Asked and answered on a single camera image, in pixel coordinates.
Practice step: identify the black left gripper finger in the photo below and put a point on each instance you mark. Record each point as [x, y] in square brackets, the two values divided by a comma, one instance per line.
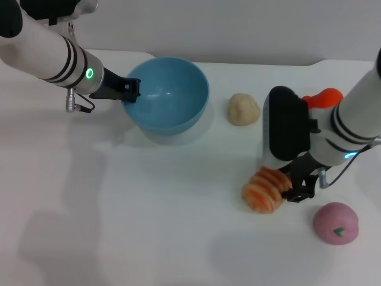
[133, 89]

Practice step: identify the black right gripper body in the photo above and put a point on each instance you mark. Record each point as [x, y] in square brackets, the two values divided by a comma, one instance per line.
[303, 165]

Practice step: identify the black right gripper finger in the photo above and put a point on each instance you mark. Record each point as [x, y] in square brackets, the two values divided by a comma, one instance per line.
[300, 192]

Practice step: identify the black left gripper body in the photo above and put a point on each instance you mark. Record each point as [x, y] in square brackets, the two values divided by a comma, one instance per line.
[111, 86]

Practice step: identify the blue plastic bowl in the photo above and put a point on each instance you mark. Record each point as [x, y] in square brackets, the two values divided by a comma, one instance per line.
[169, 95]

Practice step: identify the orange striped toy bread loaf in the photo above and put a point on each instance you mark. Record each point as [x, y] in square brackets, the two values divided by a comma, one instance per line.
[262, 193]

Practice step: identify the pink toy peach bun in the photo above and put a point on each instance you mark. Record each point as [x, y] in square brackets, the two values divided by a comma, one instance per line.
[333, 220]

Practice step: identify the red toy pear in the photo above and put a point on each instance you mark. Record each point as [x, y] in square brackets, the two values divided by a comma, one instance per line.
[327, 96]

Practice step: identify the beige toy bun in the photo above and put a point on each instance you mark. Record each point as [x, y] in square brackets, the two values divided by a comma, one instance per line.
[244, 110]

